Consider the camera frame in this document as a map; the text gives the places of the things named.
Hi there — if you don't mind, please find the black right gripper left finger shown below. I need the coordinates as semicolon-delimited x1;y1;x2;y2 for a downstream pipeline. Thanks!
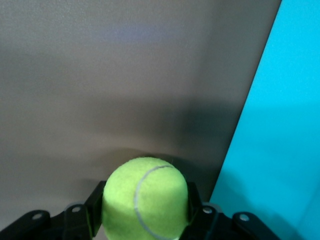
0;180;107;240

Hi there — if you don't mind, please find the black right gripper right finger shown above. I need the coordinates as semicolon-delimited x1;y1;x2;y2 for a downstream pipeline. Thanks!
183;181;283;240

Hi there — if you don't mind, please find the yellow tennis ball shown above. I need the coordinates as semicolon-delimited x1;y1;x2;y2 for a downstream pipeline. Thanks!
101;156;189;240

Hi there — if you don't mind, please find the blue plastic bin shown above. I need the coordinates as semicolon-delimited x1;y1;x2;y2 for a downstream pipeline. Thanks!
209;0;320;240

